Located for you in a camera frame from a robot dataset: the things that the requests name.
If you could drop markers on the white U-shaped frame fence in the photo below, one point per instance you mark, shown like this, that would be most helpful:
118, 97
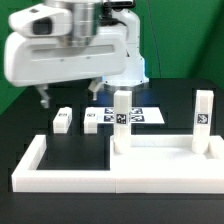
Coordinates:
27, 177

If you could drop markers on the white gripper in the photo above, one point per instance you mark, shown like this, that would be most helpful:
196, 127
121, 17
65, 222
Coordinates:
59, 42

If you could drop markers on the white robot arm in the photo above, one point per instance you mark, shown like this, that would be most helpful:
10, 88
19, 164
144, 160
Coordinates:
117, 12

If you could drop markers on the marker base plate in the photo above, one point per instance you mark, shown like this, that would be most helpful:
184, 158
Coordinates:
148, 115

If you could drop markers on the white desk top tray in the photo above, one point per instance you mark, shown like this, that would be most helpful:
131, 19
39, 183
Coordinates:
166, 164

